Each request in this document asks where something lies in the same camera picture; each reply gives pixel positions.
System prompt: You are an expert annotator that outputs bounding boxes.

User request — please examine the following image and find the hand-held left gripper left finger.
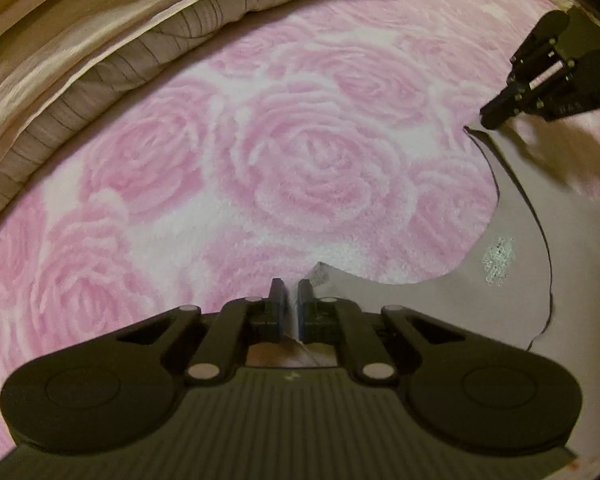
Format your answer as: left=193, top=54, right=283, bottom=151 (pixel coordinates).
left=111, top=277, right=290, bottom=381

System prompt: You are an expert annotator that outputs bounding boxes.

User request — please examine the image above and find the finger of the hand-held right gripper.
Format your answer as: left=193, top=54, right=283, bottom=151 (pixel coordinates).
left=507, top=10, right=572, bottom=87
left=480, top=56, right=579, bottom=131

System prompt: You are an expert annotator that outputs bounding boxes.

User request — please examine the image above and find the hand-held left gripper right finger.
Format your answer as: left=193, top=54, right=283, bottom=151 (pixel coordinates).
left=296, top=279, right=476, bottom=381

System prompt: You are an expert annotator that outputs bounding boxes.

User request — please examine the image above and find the mauve garment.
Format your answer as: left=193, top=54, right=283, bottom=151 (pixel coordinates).
left=245, top=110, right=600, bottom=466

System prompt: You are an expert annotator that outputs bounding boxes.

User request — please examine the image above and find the pink rose blanket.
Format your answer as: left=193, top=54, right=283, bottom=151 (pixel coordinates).
left=0, top=0, right=600, bottom=461

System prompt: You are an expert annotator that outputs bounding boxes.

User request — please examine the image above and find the grey checked quilt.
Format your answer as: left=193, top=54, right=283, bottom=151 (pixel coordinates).
left=0, top=0, right=396, bottom=233

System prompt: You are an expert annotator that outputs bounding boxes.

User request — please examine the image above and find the beige satin bedding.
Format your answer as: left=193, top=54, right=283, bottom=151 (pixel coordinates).
left=0, top=0, right=281, bottom=191

